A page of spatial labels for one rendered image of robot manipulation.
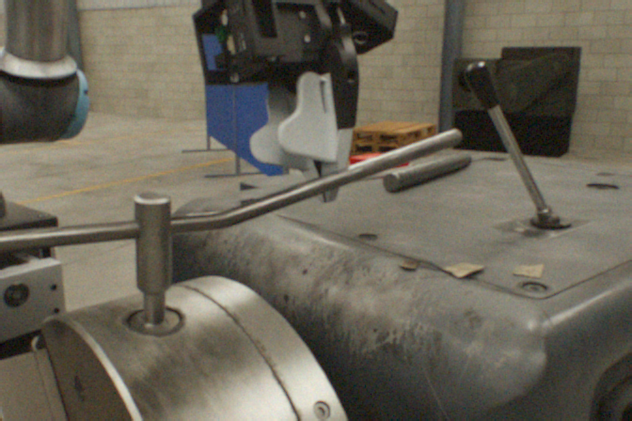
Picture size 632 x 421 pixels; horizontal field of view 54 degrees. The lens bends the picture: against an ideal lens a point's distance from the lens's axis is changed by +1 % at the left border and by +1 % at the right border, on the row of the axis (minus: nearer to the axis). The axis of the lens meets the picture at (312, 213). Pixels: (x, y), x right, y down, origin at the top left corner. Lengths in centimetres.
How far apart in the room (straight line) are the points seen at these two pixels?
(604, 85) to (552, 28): 116
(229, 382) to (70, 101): 74
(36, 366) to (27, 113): 60
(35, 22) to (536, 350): 82
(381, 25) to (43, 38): 62
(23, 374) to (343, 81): 30
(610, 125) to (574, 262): 992
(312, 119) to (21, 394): 28
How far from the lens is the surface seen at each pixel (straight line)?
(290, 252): 52
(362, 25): 51
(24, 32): 101
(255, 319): 43
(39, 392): 50
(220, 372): 39
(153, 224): 39
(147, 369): 39
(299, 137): 43
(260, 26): 43
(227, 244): 58
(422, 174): 75
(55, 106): 105
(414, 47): 1122
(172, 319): 43
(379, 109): 1153
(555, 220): 60
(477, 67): 53
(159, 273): 40
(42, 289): 96
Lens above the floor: 141
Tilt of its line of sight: 14 degrees down
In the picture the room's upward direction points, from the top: straight up
